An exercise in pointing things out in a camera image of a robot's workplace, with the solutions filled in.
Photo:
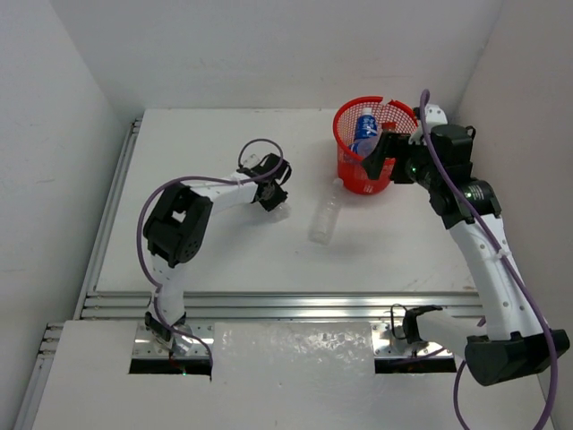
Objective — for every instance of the red cap small bottle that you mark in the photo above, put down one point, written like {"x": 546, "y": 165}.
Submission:
{"x": 389, "y": 127}

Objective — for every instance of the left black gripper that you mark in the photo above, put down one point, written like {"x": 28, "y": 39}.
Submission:
{"x": 274, "y": 197}

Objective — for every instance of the aluminium front rail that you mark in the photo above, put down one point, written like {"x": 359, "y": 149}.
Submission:
{"x": 203, "y": 310}

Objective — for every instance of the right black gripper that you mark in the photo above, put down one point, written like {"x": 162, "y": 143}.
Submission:
{"x": 403, "y": 146}

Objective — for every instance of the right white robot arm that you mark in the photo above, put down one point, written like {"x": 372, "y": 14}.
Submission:
{"x": 511, "y": 344}

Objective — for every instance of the clear bottle white cap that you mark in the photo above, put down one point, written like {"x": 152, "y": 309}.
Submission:
{"x": 325, "y": 217}
{"x": 280, "y": 213}

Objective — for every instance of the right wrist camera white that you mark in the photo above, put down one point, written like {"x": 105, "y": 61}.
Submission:
{"x": 434, "y": 116}

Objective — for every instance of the blue label bottle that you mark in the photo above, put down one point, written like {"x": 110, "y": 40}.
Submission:
{"x": 364, "y": 147}
{"x": 365, "y": 125}

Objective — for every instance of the red mesh plastic bin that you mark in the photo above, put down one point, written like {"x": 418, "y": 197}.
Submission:
{"x": 349, "y": 164}

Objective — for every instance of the aluminium left side rail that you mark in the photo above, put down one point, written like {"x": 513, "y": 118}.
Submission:
{"x": 50, "y": 338}

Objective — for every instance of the blue label bottle back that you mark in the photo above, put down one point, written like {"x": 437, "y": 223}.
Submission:
{"x": 364, "y": 147}

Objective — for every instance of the blue label bottle front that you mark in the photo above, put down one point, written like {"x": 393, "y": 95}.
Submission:
{"x": 365, "y": 125}

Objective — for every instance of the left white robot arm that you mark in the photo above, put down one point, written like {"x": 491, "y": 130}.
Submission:
{"x": 173, "y": 223}

